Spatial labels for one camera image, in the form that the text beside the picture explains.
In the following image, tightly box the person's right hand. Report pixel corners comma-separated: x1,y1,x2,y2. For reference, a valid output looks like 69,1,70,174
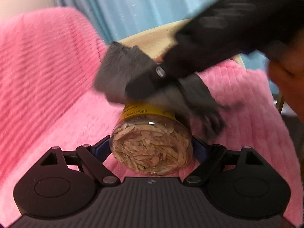
268,33,304,121

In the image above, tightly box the grey microfibre cloth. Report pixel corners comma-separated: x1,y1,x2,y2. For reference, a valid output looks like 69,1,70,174
93,41,225,139

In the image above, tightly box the cream yellow cushion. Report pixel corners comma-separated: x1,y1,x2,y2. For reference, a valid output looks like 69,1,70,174
117,18,245,67

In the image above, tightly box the light blue star curtain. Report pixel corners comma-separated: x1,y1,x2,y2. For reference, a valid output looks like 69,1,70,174
54,0,217,43

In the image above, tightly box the clear jar with yellow label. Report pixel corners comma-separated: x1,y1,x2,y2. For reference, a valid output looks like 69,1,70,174
110,104,193,176

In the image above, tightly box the pink ribbed blanket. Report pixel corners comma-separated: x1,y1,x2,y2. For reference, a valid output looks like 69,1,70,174
1,7,303,226

